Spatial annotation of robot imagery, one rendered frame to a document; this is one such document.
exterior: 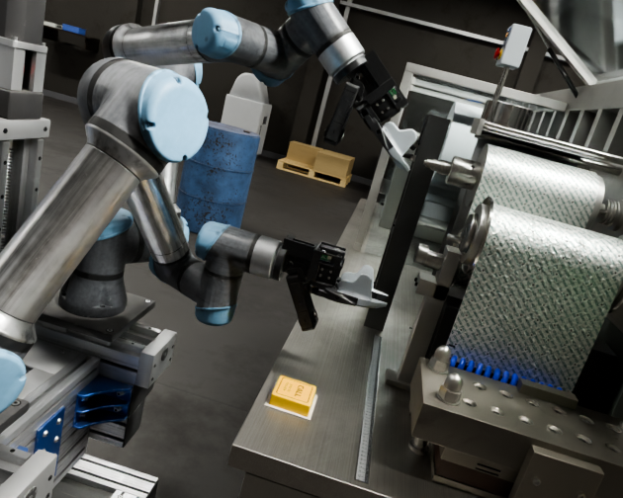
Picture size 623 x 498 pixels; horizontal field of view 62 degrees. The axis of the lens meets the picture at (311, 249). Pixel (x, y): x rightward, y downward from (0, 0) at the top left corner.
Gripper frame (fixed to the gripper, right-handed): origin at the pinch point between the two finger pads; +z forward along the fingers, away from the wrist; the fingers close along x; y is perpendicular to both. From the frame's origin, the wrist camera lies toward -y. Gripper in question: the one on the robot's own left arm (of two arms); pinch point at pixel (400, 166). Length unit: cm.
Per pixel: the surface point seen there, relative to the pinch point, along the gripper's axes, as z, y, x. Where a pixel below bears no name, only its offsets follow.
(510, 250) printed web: 22.0, 7.7, -7.1
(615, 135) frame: 27, 46, 47
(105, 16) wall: -507, -359, 934
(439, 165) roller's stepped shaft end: 6.3, 5.9, 22.6
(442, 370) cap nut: 31.4, -12.3, -15.3
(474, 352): 35.1, -7.2, -7.1
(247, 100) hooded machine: -193, -202, 853
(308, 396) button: 23.0, -34.1, -17.6
